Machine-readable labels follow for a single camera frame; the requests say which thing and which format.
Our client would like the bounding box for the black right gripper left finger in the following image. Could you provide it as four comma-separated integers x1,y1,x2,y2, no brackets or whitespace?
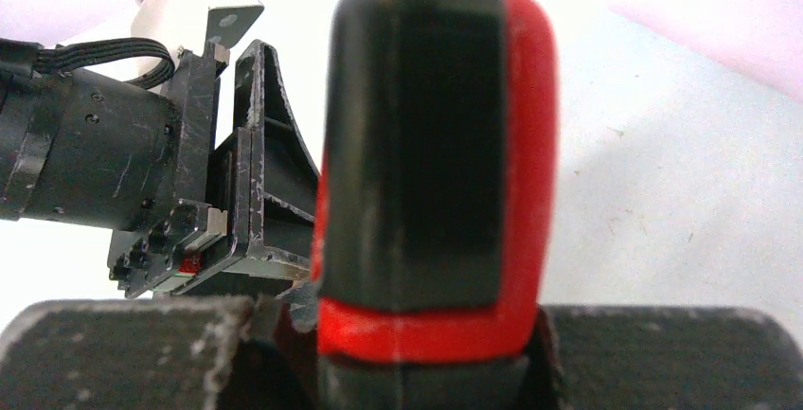
1,296,313,409

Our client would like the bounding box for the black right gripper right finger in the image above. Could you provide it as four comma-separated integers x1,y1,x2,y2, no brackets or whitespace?
520,305,802,409

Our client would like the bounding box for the red black utility knife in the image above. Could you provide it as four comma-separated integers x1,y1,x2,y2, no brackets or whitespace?
312,0,558,409

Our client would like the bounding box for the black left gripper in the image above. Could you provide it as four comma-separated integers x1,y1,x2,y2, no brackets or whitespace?
1,40,319,298

